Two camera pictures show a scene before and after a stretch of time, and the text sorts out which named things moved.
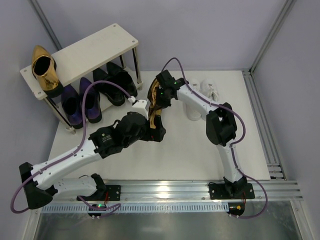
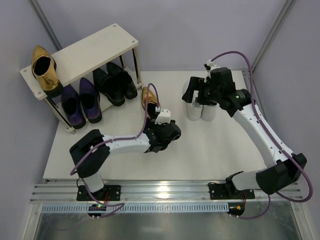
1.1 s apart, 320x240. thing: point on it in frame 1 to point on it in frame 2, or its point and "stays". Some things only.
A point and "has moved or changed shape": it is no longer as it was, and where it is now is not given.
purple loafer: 93,103 stays
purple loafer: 72,104 stays
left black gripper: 157,130 to 152,124
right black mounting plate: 218,191 stays
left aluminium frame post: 45,22 stays
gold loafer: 44,68 stays
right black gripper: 160,94 to 191,88
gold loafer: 154,110 has moved or changed shape
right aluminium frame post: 281,21 stays
